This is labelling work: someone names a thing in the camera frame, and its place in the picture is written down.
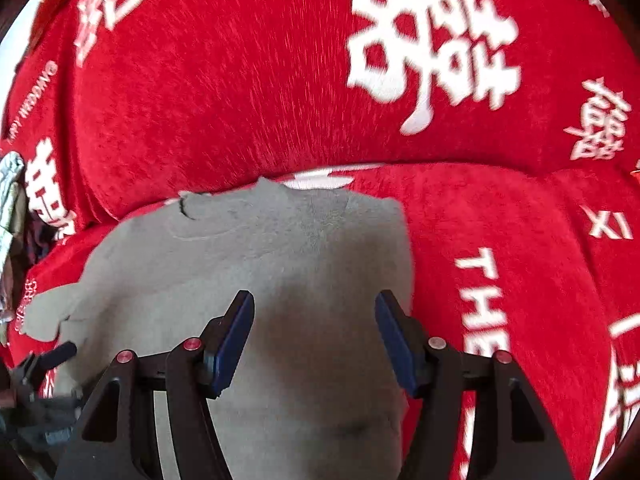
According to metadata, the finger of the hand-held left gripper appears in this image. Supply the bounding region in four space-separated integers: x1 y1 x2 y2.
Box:
31 341 79 375

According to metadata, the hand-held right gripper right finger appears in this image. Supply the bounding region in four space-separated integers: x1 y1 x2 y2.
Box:
374 290 574 480

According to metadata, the red printed sofa cover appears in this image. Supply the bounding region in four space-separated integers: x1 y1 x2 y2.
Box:
0 0 640 480

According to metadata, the white crumpled cloth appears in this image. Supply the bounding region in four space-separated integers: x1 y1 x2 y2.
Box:
0 152 29 346

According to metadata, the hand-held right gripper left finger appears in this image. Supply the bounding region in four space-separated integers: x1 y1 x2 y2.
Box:
54 290 256 480

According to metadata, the dark plaid cloth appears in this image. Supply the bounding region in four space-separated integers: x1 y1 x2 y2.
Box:
20 209 57 267

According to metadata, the grey knit small garment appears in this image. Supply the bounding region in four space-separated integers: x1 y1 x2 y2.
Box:
22 177 417 480

